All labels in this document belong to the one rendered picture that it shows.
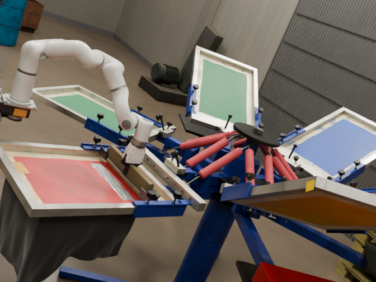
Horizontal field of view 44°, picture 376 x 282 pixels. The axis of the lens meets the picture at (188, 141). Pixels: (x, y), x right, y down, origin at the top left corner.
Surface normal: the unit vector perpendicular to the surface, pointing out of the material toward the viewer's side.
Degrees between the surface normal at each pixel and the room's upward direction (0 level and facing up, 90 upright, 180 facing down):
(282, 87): 90
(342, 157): 32
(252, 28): 90
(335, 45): 90
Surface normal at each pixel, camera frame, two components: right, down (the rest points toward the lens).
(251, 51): -0.83, -0.17
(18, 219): -0.73, -0.06
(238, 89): 0.38, -0.56
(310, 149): -0.07, -0.80
